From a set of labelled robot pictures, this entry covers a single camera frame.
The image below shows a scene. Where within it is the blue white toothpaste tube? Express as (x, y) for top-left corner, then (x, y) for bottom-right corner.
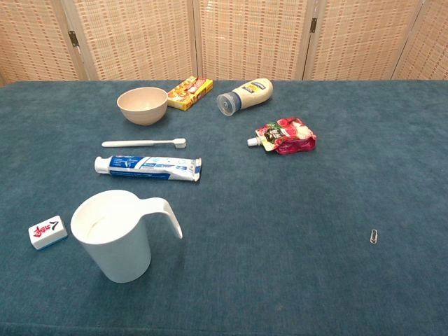
(94, 155), (203, 183)

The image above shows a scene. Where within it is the white toothbrush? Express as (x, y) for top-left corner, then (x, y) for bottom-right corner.
(101, 137), (187, 150)

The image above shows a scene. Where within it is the red spout pouch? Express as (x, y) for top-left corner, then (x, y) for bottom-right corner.
(246, 116), (318, 155)

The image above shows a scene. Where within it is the mayonnaise squeeze bottle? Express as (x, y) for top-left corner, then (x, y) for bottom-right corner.
(216, 78), (274, 116)

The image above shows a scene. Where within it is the blue table cloth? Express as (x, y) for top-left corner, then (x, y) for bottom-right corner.
(0, 79), (448, 336)

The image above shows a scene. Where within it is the yellow food box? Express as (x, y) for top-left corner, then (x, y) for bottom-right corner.
(166, 76), (214, 112)

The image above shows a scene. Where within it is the beige bowl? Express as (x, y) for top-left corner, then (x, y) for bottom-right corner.
(116, 87), (169, 127)

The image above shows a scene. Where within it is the woven folding screen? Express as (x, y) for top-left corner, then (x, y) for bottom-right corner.
(0, 0), (448, 88)

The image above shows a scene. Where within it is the white mahjong tile red print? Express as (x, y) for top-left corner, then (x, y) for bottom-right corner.
(27, 215), (69, 251)

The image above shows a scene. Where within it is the white plastic cup with handle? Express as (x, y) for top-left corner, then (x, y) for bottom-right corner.
(70, 189), (183, 284)

